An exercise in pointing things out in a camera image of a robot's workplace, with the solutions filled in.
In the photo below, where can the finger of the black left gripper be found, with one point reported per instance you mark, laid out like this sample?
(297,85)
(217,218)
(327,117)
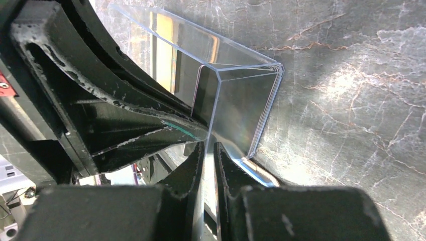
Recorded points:
(111,112)

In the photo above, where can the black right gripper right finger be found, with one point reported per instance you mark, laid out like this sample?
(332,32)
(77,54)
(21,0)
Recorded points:
(249,211)

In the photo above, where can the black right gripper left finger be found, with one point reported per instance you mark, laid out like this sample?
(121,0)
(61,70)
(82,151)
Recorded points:
(171,209)

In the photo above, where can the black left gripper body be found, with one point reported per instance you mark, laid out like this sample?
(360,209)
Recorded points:
(31,132)

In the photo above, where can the clear acrylic card box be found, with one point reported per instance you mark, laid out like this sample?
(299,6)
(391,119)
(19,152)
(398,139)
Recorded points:
(247,83)

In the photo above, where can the black and yellow credit cards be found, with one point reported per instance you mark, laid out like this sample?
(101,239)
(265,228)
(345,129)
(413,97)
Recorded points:
(179,59)

